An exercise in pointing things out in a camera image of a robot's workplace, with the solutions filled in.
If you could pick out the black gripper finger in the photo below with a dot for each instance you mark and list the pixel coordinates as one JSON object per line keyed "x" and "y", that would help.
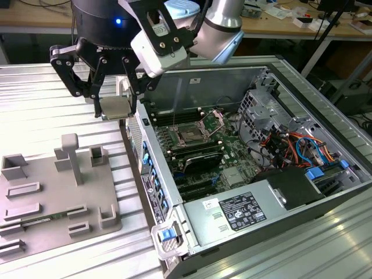
{"x": 132, "y": 87}
{"x": 65, "y": 72}

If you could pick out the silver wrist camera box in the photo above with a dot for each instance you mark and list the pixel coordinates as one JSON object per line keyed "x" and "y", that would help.
{"x": 151, "y": 61}

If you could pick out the grey plastic parts rack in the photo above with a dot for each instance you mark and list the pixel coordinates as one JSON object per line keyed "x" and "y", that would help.
{"x": 87, "y": 186}

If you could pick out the green RAM stick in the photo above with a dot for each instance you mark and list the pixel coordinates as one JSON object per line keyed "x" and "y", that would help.
{"x": 43, "y": 218}

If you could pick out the black fan shroud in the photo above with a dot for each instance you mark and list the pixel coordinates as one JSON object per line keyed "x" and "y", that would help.
{"x": 290, "y": 183}

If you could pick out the small blue disk carrier latch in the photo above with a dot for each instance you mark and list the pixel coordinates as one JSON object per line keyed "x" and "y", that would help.
{"x": 344, "y": 164}

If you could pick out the thin metal locking lever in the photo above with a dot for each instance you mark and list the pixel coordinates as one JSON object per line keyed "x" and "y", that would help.
{"x": 174, "y": 119}

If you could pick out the black RAM slot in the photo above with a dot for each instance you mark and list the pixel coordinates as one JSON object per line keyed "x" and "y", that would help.
{"x": 194, "y": 145}
{"x": 177, "y": 118}
{"x": 174, "y": 112}
{"x": 200, "y": 150}

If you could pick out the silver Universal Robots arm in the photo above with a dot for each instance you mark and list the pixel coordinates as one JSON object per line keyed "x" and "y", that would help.
{"x": 223, "y": 17}

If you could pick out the black expansion card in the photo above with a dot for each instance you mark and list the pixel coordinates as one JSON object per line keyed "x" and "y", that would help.
{"x": 203, "y": 163}

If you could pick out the white desk leg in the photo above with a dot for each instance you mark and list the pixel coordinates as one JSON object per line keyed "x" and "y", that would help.
{"x": 315, "y": 56}

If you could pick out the open grey PC case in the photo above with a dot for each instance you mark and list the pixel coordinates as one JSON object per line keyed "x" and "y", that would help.
{"x": 203, "y": 87}

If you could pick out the blue case release latch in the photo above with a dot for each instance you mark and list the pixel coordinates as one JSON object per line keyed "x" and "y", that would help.
{"x": 168, "y": 235}

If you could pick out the wooden desk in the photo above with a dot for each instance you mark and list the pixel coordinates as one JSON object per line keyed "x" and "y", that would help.
{"x": 35, "y": 14}

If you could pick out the black expansion slot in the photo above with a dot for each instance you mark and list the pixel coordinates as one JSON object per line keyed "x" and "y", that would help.
{"x": 197, "y": 186}

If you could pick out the large blue disk carrier latch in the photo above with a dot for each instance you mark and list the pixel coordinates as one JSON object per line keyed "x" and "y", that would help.
{"x": 315, "y": 173}

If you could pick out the CPU socket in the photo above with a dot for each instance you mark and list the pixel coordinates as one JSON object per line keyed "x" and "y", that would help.
{"x": 189, "y": 135}

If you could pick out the silver chipset heat sink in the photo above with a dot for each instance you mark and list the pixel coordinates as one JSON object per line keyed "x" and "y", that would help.
{"x": 234, "y": 176}

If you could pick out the grey power supply unit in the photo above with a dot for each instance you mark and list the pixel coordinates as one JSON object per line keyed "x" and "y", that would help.
{"x": 203, "y": 229}

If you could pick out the perforated metal drive cage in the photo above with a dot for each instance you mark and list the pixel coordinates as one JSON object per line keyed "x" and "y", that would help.
{"x": 261, "y": 104}

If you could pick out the silver square CPU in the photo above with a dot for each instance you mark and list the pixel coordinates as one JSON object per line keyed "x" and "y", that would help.
{"x": 114, "y": 107}

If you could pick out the green motherboard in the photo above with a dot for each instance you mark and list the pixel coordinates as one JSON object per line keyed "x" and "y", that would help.
{"x": 232, "y": 157}

